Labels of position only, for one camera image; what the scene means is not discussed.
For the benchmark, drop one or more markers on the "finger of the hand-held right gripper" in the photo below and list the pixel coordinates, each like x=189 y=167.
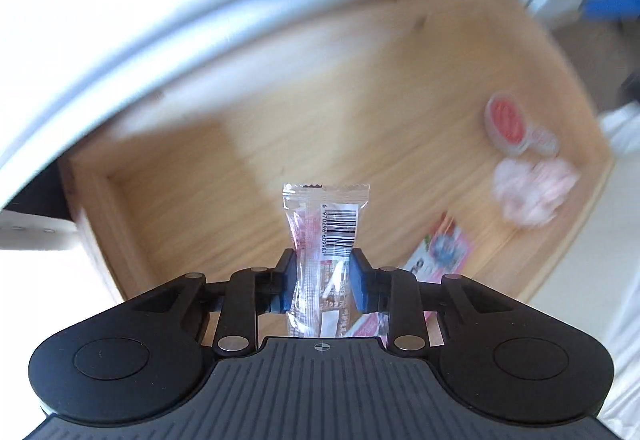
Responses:
x=612 y=5

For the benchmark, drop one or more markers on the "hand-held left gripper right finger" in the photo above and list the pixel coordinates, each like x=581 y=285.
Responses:
x=360 y=287

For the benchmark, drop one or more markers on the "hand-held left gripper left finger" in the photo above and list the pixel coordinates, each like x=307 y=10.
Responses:
x=287 y=282

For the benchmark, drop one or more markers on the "clear snack packet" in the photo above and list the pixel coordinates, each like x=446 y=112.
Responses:
x=340 y=220

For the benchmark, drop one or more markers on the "wooden drawer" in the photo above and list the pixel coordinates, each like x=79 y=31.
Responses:
x=300 y=95

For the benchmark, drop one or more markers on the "pink colourful snack packet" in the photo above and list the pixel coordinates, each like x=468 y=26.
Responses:
x=445 y=250

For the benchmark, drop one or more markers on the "clear jelly cup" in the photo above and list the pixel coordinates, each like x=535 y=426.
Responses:
x=544 y=141

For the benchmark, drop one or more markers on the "red lid jelly cup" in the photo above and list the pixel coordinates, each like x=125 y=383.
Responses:
x=506 y=120

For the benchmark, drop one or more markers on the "crumpled pink white wrapper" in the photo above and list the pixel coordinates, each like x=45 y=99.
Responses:
x=535 y=190

